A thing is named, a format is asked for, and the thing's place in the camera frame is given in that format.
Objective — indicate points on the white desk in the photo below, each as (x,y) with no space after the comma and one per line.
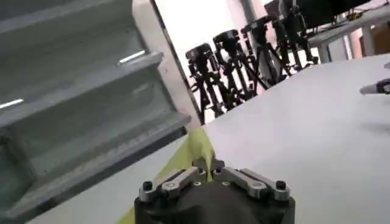
(341,33)

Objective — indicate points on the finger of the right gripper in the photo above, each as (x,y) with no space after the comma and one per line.
(376,88)

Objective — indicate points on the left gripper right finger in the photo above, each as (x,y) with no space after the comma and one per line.
(253,182)

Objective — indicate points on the black monitor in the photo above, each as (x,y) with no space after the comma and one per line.
(332,12)

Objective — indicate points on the green cloth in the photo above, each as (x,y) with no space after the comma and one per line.
(196,149)

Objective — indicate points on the grey metal shelf unit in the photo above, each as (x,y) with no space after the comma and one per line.
(82,100)

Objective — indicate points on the row of black tripods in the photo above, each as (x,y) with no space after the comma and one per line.
(228,70)

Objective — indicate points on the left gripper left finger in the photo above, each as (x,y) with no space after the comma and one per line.
(175,182)

